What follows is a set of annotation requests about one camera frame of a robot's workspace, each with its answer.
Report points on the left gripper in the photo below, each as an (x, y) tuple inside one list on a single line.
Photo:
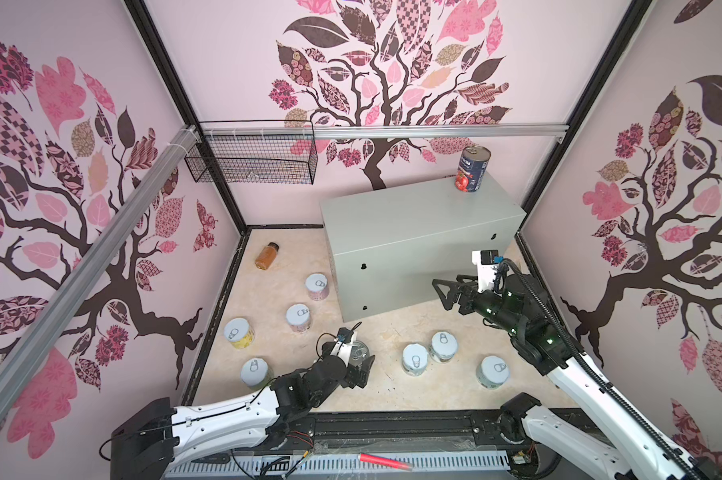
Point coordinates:
[(352, 373)]

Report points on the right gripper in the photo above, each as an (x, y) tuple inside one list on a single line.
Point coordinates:
[(454, 294)]

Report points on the blue label tall can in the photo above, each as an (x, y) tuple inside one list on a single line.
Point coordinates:
[(361, 357)]

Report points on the pink can white lid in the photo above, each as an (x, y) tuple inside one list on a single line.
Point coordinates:
[(298, 317)]

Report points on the la sicilia tomato can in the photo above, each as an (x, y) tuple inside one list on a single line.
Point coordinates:
[(471, 168)]

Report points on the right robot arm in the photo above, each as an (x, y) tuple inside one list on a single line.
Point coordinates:
[(631, 446)]

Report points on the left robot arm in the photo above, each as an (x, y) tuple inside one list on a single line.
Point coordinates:
[(161, 436)]

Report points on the teal can rear middle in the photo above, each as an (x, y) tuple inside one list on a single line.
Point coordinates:
[(444, 346)]

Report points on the teal can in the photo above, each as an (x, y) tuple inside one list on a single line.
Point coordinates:
[(415, 359), (444, 346), (492, 372)]

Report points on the teal can front middle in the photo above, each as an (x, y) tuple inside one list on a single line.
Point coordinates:
[(415, 359)]

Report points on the pink can near cabinet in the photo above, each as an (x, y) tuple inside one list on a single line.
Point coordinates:
[(317, 285)]

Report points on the grey metal cabinet box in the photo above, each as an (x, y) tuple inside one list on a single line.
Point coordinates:
[(387, 246)]

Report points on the teal can right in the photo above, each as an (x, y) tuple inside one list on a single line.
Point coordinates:
[(492, 372)]

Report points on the green label can left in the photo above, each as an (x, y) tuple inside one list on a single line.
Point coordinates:
[(256, 373)]

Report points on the pink marker pen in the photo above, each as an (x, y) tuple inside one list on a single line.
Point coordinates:
[(384, 462)]

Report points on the yellow label can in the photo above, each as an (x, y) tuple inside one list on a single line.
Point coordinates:
[(239, 333)]

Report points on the orange spice jar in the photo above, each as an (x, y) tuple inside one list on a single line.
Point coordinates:
[(267, 256)]

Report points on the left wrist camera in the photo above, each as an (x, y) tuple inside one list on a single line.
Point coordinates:
[(343, 348)]

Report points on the black mounting rail base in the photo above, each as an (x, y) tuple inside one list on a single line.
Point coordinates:
[(373, 433)]

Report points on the white slotted cable duct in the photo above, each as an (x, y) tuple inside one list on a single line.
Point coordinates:
[(334, 466)]

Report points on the black wire basket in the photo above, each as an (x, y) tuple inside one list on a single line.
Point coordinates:
[(257, 152)]

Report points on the aluminium rail back wall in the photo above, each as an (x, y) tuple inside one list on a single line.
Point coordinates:
[(384, 132)]

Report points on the aluminium rail wall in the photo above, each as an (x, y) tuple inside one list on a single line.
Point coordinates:
[(25, 359), (384, 132)]

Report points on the aluminium rail left wall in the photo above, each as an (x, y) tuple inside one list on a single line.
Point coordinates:
[(25, 359)]

